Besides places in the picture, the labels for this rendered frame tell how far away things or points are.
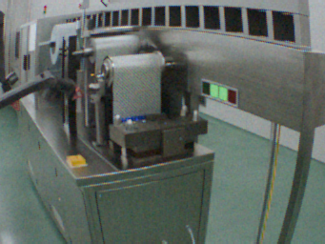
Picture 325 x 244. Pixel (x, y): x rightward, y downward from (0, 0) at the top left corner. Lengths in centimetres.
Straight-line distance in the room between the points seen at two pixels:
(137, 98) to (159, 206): 50
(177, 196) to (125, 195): 26
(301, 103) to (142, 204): 84
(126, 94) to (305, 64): 92
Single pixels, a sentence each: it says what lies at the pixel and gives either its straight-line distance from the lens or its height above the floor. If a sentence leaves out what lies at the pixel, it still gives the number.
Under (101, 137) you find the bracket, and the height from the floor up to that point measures 94.
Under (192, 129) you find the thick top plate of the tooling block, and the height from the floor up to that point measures 100.
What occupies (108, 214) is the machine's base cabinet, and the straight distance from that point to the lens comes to 164.
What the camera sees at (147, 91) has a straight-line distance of 184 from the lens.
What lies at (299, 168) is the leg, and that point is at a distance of 155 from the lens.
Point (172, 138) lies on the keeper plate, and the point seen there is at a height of 98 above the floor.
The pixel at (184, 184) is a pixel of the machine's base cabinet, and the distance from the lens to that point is 176.
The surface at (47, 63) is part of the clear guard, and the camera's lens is 270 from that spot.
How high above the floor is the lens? 151
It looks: 16 degrees down
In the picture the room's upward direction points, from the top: straight up
